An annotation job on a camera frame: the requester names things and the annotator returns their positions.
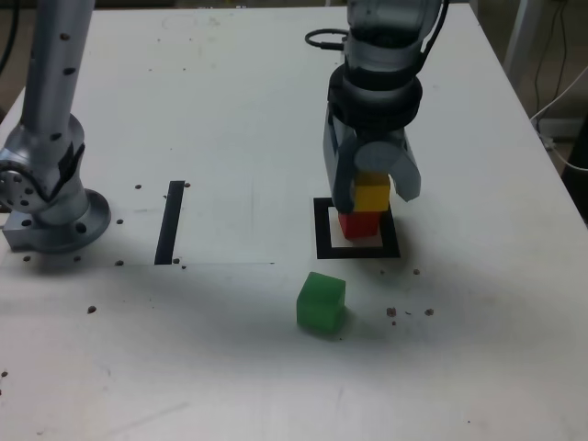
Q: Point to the white metal frame leg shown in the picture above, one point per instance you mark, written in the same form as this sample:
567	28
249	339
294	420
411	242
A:
519	32

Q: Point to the yellow cube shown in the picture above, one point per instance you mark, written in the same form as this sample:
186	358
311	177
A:
372	195

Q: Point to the black tape square outline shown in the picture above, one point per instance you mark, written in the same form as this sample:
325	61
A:
321	239

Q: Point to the black tape strip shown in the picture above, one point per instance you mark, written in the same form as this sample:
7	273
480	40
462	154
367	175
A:
168	225

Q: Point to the green cube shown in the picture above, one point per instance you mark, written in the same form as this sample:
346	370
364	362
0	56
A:
320	305

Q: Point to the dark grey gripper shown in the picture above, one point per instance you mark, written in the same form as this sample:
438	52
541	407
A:
379	134

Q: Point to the black power strip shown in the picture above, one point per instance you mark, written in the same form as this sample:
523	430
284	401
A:
560	127

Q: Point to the red cube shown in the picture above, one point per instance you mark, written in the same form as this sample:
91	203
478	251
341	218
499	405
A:
360	225

